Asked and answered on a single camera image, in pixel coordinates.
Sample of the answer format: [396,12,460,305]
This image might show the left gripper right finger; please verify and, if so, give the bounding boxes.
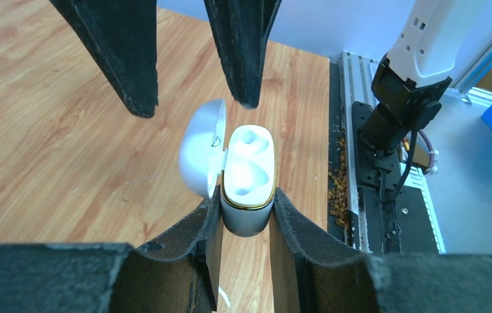
[269,189,492,312]

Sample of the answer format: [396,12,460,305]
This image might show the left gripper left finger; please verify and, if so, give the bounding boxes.
[0,190,223,312]

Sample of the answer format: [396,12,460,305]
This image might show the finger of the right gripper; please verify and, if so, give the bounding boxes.
[204,0,281,109]
[51,0,158,118]

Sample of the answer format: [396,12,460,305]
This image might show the white earbud charging case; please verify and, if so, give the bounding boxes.
[179,98,276,237]

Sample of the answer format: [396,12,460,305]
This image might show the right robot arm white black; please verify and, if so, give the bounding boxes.
[53,1,485,153]

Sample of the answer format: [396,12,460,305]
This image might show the white plastic scrap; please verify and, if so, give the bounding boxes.
[218,286,231,308]

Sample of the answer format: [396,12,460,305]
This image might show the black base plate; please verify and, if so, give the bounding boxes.
[330,62,450,254]

